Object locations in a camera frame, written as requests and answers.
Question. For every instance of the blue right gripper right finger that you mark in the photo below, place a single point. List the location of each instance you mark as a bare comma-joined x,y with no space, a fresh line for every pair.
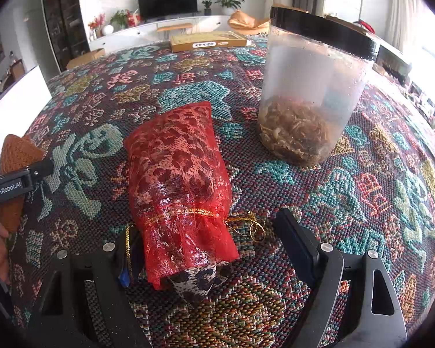
299,244

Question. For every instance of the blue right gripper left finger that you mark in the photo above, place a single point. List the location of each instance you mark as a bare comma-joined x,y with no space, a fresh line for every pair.
126,272

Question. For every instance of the brown knitted cloth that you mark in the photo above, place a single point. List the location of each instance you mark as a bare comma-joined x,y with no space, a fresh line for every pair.
16,154

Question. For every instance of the red mesh gift bag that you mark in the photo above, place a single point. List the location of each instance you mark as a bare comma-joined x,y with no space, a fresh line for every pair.
180,197

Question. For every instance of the person's left hand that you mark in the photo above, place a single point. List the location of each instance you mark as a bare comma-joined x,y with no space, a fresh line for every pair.
4,262

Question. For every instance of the white storage box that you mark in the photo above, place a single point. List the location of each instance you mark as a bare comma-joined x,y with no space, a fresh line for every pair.
21,103

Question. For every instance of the colourful woven table cloth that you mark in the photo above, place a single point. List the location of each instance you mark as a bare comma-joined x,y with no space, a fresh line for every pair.
375,191

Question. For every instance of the cardboard box on floor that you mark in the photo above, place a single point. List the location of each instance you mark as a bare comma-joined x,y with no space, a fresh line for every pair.
85,58

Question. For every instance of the dark tall bookshelf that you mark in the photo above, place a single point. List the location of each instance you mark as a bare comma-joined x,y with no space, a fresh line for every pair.
66,30

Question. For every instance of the red flowers in vase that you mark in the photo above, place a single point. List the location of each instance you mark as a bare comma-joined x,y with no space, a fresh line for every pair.
95,26

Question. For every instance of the clear jar black lid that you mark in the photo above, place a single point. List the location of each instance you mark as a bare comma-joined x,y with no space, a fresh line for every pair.
314,75

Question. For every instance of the white tv cabinet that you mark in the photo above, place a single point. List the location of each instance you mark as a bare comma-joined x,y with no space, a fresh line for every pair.
146,33

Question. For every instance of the wooden side table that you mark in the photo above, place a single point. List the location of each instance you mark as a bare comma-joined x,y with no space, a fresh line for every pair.
393,60

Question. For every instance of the green plant with red decor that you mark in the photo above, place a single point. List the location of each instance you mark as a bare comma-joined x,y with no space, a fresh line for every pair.
125,19

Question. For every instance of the yellow flat cardboard box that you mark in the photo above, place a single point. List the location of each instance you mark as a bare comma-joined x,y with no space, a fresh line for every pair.
206,40

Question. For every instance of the small wooden bench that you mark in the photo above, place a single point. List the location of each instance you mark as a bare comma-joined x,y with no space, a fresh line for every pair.
168,30

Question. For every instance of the orange lounge chair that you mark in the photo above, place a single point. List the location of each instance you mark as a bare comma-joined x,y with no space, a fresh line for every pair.
245,24

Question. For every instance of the black television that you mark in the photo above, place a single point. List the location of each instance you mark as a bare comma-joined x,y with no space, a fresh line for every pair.
151,9

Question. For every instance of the small dark potted plant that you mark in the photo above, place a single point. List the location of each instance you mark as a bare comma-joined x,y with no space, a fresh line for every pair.
207,7

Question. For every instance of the green potted plant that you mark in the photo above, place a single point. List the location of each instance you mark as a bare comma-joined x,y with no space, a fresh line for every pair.
229,6

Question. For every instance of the white sheer curtain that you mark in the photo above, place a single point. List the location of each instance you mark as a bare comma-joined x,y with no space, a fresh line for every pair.
401,23

